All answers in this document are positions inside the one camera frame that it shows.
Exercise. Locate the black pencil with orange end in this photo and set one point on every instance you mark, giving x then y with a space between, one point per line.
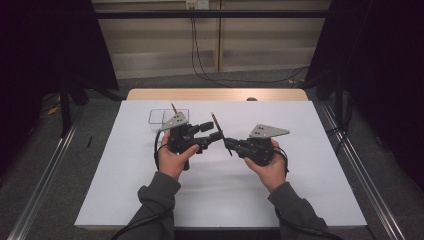
216 122
174 108

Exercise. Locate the black horizontal frame bar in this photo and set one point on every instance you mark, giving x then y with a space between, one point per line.
150 14

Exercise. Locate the white table cover sheet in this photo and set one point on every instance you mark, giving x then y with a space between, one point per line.
226 200

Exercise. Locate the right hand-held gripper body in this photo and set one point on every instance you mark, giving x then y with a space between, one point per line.
258 150

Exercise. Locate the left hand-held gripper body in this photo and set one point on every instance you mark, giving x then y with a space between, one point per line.
181 138

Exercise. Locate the white wall socket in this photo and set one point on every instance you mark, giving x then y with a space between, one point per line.
197 4

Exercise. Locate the small black floor item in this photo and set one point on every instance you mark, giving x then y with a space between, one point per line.
89 142

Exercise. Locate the metal floor rail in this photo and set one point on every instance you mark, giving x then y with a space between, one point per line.
43 183
380 206

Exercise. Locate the dark curtain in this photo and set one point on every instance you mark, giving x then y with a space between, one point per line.
40 50
383 66

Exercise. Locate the clear plastic pen holder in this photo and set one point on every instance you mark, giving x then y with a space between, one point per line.
156 116

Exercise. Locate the person's left hand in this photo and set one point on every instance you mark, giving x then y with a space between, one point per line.
171 163

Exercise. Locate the person's right hand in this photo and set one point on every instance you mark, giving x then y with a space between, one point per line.
273 173

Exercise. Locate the black stand pole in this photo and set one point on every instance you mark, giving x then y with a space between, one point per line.
65 110

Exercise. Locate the wooden table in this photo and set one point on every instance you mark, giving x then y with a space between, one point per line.
200 94

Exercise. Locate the dark round table grommet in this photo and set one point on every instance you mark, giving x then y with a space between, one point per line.
251 99

